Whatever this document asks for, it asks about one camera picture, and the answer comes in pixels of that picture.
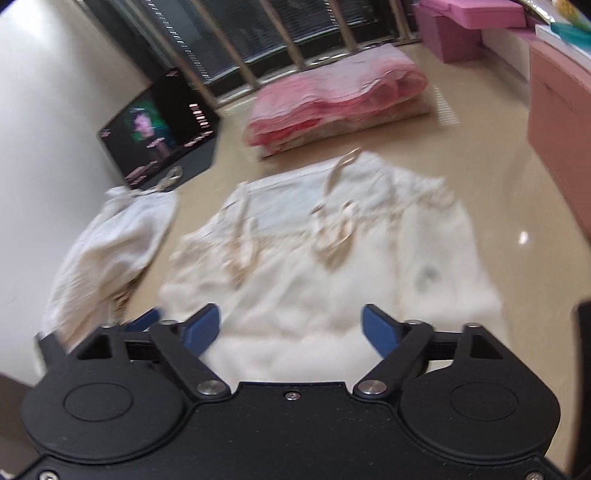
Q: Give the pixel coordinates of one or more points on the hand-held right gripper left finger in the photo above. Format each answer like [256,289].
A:
[201,327]

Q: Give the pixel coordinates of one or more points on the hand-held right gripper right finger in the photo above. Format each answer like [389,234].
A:
[381,327]

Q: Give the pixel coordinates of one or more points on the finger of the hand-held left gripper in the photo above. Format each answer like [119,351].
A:
[145,319]

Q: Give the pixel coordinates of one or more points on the cream satin garment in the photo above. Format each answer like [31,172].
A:
[300,286]

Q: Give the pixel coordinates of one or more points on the brown patterned cloth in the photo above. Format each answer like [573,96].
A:
[121,300]

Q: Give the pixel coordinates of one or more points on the tablet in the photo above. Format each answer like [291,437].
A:
[152,124]

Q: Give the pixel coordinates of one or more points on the pink folded sheer garment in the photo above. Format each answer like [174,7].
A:
[332,92]

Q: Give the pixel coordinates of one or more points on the salmon pink storage box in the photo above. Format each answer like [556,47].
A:
[563,120]

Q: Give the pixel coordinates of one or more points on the mauve pink box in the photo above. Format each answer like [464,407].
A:
[452,41]

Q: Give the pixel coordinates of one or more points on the metal window guard bars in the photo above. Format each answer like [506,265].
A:
[343,27]

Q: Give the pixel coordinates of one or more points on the dark window blinds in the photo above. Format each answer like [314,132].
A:
[307,23]

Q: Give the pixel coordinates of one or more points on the white flat board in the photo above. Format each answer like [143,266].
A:
[551,36]

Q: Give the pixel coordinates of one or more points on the teal dish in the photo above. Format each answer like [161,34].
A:
[572,32]

